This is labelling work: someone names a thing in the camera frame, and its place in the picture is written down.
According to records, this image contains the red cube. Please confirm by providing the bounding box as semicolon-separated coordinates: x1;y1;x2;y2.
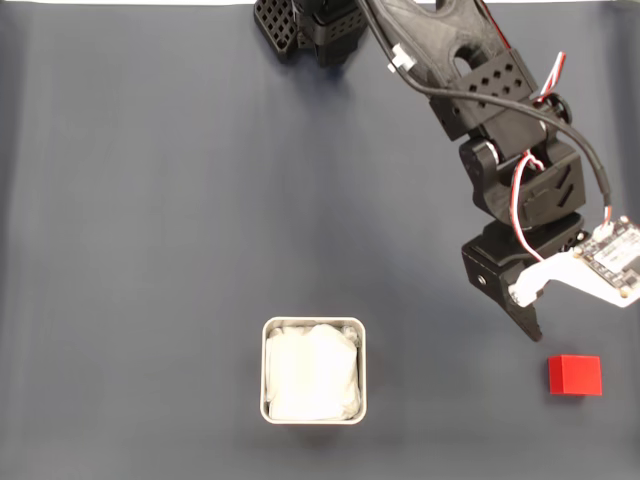
547;354;603;396

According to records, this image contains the silver square metal box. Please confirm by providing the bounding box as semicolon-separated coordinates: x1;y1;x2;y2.
259;316;368;426

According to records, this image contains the white crumpled cloth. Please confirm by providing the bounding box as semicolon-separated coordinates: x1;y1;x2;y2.
264;323;362;421

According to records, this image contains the dark blue table mat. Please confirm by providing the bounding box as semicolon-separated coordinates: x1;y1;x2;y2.
0;2;640;480

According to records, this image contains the red white black servo wire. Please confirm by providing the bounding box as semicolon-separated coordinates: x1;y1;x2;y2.
508;153;547;263
474;0;570;106

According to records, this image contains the camera board on white mount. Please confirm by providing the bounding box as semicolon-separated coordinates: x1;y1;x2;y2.
508;214;640;309

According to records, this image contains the black camera cable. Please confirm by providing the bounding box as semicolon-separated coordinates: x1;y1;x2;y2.
355;0;614;211

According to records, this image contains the white cable clip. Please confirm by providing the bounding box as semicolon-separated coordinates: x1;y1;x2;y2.
387;44;416;74

